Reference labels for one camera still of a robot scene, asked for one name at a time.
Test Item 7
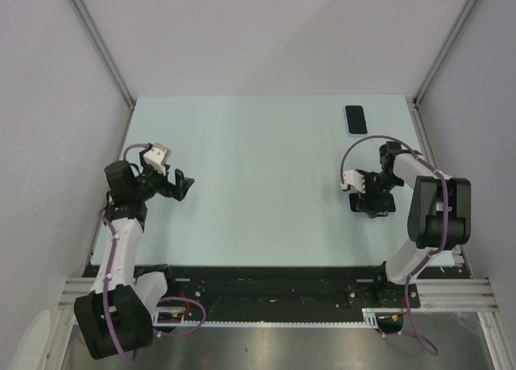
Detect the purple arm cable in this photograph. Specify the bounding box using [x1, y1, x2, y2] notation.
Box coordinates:
[98, 143, 207, 363]
[340, 134, 456, 357]

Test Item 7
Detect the phone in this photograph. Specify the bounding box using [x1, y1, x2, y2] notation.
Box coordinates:
[343, 106, 368, 136]
[348, 193, 396, 214]

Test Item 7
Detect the aluminium frame post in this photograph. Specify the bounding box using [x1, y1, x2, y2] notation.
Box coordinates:
[60, 0, 136, 107]
[412, 0, 481, 108]

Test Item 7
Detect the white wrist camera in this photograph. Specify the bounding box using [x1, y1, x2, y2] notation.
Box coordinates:
[341, 170, 365, 193]
[143, 143, 170, 176]

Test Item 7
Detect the phone in blue case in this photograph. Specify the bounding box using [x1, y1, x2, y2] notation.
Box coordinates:
[343, 106, 368, 136]

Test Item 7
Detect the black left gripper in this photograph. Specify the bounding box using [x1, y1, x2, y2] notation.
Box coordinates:
[132, 152, 194, 201]

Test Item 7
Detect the right aluminium frame post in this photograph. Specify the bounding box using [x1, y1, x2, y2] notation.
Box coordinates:
[412, 0, 481, 108]

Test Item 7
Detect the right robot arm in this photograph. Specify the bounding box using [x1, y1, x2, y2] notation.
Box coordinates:
[341, 141, 472, 306]

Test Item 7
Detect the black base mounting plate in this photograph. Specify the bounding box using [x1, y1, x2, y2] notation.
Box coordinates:
[82, 264, 421, 322]

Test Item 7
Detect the white slotted cable duct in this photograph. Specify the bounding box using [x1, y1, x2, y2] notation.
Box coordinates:
[152, 310, 403, 329]

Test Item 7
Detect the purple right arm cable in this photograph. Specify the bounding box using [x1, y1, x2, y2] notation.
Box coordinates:
[340, 134, 456, 357]

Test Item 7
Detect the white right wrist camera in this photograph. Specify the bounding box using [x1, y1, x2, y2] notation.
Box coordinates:
[341, 170, 365, 193]

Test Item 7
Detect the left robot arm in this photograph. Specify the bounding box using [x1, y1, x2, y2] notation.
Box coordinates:
[73, 160, 194, 360]

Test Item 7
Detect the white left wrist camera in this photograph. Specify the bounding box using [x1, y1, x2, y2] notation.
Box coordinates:
[143, 143, 170, 176]

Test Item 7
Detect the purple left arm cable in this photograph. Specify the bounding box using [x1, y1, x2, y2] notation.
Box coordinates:
[98, 143, 207, 363]

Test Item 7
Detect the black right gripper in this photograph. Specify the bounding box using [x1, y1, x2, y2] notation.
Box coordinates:
[356, 169, 403, 218]

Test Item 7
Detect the left aluminium frame post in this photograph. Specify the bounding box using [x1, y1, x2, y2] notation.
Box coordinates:
[60, 0, 136, 107]

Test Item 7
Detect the aluminium front rail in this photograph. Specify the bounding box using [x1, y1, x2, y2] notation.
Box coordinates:
[58, 278, 498, 313]

